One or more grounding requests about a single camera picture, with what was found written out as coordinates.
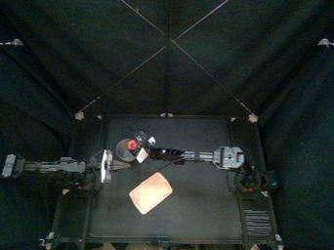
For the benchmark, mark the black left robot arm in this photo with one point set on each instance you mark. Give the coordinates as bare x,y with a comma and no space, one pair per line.
47,166

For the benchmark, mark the red toy donut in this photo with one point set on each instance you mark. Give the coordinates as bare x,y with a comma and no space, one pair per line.
131,145

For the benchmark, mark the grey bowl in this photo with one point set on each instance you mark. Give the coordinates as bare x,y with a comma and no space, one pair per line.
123,152

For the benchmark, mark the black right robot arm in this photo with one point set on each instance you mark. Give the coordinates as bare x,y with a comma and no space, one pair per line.
226,158

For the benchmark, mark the silver frame corner bracket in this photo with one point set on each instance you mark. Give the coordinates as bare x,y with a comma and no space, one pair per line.
15,42
324,42
253,117
166,114
79,115

